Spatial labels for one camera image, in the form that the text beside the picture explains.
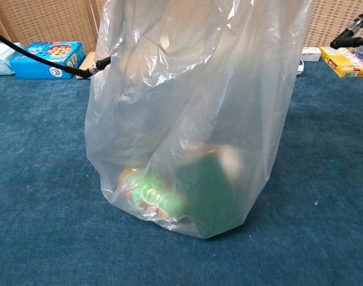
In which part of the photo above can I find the yellow cardboard box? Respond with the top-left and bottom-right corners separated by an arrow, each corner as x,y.
320,45 -> 363,79

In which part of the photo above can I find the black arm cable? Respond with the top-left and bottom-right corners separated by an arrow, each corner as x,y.
330,5 -> 363,50
0,27 -> 111,80

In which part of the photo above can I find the blue carpet table cover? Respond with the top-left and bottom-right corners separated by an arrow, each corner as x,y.
0,61 -> 363,286

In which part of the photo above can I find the blue cookie box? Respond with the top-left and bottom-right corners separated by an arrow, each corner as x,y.
10,41 -> 87,80

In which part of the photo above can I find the pale blue wet wipes pack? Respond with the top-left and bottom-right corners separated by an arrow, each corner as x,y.
0,42 -> 24,76

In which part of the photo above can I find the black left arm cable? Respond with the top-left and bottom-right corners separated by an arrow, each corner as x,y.
0,27 -> 111,80

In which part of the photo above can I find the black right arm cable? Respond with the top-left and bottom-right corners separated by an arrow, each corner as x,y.
330,5 -> 363,50

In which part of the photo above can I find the green yellow scouring sponge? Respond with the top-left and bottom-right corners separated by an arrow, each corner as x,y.
172,154 -> 245,238

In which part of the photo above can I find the clear plastic bag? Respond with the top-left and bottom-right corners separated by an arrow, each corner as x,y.
83,0 -> 316,239

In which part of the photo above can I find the green matryoshka doll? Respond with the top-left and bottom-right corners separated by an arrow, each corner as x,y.
118,168 -> 188,220

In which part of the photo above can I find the small white box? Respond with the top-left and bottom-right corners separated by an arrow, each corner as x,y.
301,46 -> 322,63

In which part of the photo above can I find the wicker folding screen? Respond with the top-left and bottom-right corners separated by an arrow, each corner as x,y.
0,0 -> 363,53

